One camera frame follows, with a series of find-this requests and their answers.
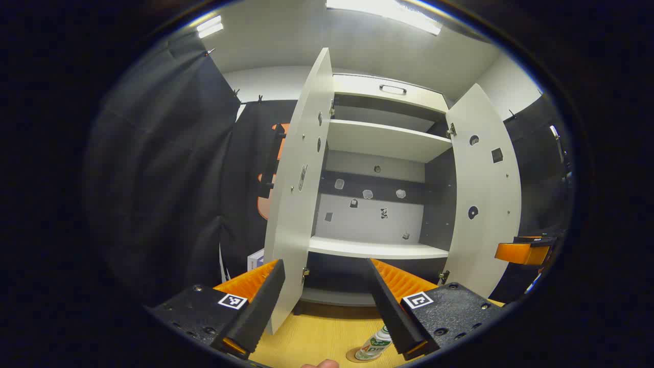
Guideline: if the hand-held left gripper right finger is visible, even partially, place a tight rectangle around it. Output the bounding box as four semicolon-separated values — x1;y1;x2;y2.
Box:
366;258;505;361

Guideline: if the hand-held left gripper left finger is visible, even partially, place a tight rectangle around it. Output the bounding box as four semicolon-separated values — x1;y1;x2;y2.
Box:
146;259;286;359

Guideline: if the white green label drink bottle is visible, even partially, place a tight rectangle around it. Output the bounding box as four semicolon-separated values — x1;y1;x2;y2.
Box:
355;326;393;361

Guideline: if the white door with headphones sticker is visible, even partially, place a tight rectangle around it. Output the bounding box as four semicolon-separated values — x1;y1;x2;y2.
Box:
438;83;523;300

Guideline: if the white door with camera sticker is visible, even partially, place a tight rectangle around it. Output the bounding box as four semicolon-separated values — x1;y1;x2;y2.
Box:
263;48;335;335

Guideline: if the round brown coaster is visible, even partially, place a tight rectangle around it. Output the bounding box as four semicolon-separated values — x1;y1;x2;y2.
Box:
345;348;380;364

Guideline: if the white open-front cabinet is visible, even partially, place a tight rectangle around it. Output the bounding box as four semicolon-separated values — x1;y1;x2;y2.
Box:
299;73;458;307

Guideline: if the long ceiling light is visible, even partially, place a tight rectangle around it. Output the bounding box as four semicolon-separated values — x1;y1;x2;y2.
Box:
326;0;443;36

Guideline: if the short ceiling light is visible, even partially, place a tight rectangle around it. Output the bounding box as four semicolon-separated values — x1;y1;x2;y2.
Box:
196;15;224;39

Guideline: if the black vertical door handle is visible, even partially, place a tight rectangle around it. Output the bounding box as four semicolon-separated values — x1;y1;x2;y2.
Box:
258;123;287;200

